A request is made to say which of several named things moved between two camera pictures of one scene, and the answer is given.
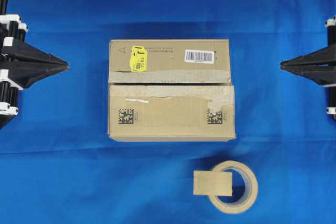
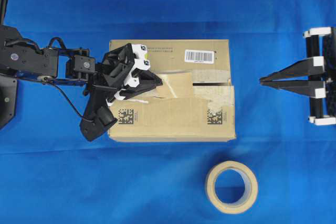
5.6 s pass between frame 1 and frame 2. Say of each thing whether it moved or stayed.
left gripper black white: moved
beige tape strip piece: moved
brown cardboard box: stayed
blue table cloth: stayed
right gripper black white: moved
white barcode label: stayed
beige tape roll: stayed
